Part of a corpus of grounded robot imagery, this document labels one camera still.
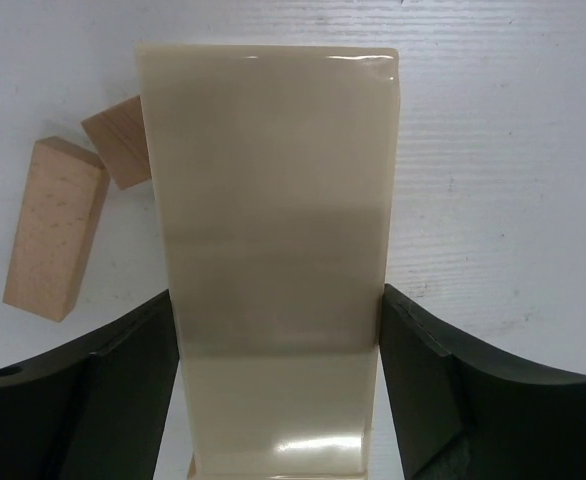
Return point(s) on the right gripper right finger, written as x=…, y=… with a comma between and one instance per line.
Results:
x=464, y=409

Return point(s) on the light wood cube block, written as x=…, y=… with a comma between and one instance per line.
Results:
x=118, y=135

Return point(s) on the long light wood block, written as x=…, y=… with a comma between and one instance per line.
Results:
x=65, y=190

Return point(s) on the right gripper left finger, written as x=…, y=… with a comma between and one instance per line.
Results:
x=95, y=407

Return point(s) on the cream plastic drawer box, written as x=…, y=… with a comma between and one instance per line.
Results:
x=273, y=171

